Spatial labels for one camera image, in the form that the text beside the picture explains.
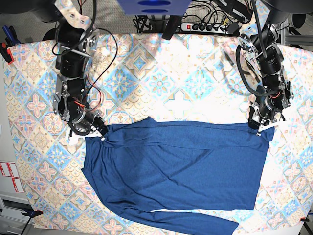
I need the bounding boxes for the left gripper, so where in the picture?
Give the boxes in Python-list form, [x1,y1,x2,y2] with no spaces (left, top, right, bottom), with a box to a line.
[248,97,286,136]

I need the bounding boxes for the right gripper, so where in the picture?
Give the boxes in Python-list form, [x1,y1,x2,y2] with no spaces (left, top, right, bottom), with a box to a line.
[66,109,108,146]

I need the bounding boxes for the blue long-sleeve T-shirt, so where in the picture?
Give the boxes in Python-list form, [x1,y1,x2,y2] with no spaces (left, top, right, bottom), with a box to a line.
[82,117,274,235]

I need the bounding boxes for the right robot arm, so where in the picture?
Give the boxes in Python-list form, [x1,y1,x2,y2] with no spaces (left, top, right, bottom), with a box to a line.
[33,0,108,141]

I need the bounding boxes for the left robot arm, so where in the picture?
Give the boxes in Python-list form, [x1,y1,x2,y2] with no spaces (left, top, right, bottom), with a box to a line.
[235,0,294,136]

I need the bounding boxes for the patterned tile tablecloth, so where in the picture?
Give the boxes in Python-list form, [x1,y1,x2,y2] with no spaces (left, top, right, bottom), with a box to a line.
[0,34,313,235]

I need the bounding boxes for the red-white label stickers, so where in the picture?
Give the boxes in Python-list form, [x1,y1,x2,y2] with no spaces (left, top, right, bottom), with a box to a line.
[0,162,24,193]

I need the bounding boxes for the black clamp lower left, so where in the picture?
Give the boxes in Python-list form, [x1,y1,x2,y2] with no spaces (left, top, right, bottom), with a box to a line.
[21,209,43,218]

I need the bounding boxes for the black clamp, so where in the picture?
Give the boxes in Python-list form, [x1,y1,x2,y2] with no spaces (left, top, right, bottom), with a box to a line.
[300,217,313,222]
[21,209,43,218]

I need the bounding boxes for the round black base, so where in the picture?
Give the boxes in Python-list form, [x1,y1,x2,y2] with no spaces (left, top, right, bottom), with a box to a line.
[42,28,57,41]

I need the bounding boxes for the black clamp lower right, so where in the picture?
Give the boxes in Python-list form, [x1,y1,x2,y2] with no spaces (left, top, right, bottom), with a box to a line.
[300,217,313,222]

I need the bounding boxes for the red-black clamp upper left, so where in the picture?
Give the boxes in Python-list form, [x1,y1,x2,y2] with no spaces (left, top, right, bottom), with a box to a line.
[0,43,14,65]

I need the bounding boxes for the white power strip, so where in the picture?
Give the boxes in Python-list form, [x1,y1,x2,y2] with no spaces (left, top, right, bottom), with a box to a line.
[180,23,228,34]

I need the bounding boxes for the blue clamp upper left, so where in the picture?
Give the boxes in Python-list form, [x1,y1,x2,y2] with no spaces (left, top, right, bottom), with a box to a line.
[2,25,21,46]

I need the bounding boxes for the black red-striped strap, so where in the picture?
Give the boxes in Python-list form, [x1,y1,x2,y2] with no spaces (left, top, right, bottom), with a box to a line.
[161,15,181,40]

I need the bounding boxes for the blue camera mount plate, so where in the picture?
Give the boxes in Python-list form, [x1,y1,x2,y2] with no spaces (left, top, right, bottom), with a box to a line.
[117,0,191,15]

